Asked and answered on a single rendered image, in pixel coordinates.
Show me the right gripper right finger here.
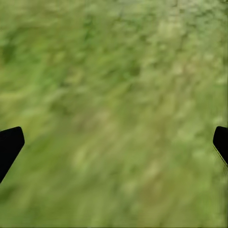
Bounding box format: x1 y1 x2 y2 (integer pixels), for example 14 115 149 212
213 126 228 165

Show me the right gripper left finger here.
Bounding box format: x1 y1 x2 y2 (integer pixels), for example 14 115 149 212
0 126 25 183

